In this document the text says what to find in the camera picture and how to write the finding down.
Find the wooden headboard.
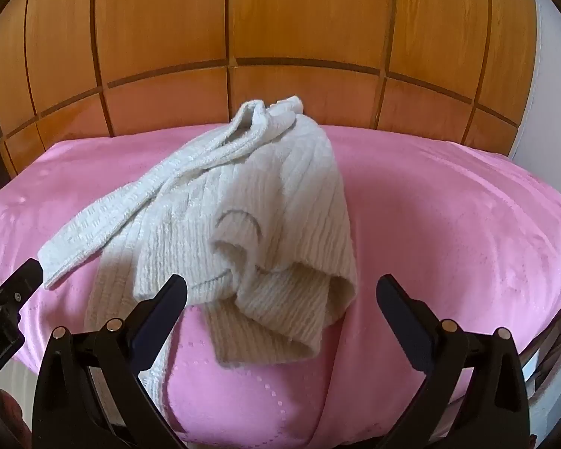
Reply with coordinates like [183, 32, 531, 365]
[0, 0, 539, 193]

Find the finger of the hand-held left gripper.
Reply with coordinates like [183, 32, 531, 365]
[0, 259, 45, 305]

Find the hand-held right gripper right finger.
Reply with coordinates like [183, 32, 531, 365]
[375, 274, 531, 449]

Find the pink blanket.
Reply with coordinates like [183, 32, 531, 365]
[0, 124, 561, 449]

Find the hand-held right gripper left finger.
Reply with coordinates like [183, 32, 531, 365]
[32, 274, 188, 449]

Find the dark wooden bed frame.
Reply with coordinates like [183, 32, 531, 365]
[519, 304, 561, 407]

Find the white knitted sweater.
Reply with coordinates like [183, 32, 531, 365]
[37, 95, 360, 436]

